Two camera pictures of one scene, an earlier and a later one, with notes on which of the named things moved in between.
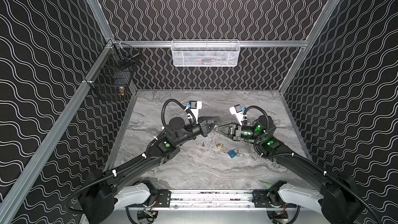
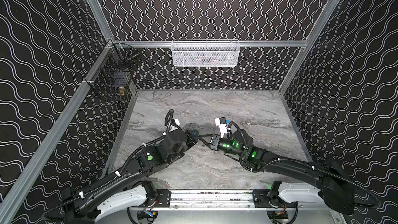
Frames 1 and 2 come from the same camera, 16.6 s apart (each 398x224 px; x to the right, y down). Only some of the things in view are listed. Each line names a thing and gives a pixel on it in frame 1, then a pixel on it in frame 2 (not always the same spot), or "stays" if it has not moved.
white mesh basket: x=205 y=53 stays
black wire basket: x=114 y=79 stays
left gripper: x=204 y=127 → x=191 y=136
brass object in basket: x=122 y=90 stays
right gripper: x=235 y=131 → x=213 y=141
